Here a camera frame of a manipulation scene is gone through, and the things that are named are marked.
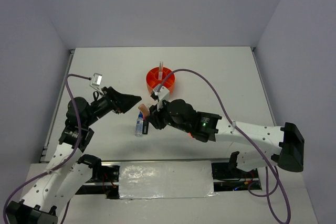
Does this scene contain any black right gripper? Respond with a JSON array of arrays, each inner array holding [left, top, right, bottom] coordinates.
[[145, 97, 191, 133]]

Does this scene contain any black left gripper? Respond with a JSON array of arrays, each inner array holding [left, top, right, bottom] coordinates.
[[84, 86, 141, 127]]

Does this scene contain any black pink highlighter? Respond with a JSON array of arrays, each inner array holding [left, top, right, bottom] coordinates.
[[142, 120, 149, 135]]

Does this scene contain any blue white glue bottle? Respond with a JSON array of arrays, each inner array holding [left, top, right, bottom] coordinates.
[[135, 112, 143, 137]]

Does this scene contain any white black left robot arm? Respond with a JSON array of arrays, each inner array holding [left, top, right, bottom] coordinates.
[[4, 87, 141, 223]]

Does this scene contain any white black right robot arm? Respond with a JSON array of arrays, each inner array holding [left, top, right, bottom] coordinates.
[[146, 99, 304, 177]]

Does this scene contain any orange round desk organizer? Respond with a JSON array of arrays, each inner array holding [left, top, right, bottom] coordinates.
[[146, 67, 175, 94]]

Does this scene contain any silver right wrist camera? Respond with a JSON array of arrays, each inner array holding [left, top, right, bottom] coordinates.
[[150, 84, 170, 111]]

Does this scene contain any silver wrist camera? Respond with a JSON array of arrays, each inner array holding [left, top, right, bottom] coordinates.
[[90, 73, 102, 92], [150, 84, 170, 111]]

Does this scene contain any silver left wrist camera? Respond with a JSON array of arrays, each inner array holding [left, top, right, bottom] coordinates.
[[90, 73, 102, 92]]

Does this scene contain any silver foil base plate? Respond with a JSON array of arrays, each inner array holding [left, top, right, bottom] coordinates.
[[119, 161, 216, 199]]

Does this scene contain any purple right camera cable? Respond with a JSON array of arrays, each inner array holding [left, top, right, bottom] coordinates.
[[157, 68, 292, 224]]

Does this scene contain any purple camera cable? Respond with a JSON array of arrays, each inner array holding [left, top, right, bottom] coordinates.
[[2, 73, 92, 224], [157, 68, 292, 224]]

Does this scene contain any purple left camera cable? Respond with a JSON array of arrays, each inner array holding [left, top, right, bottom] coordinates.
[[2, 73, 92, 224]]

